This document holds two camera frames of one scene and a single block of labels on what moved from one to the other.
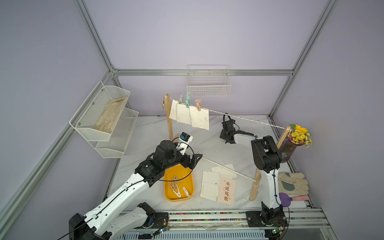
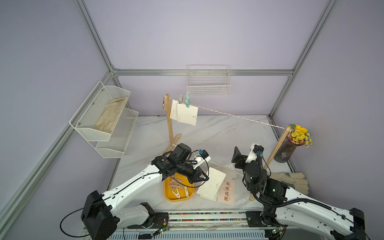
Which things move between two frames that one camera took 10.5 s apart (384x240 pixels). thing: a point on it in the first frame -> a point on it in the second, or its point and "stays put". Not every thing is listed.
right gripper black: (221, 135) -> (238, 156)
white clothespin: (186, 192) stays put
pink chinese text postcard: (226, 191) stays put
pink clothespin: (198, 104) -> (175, 183)
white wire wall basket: (208, 80) stays put
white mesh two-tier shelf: (104, 120) stays put
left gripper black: (186, 164) -> (194, 177)
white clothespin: (174, 187) stays put
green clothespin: (187, 101) stays put
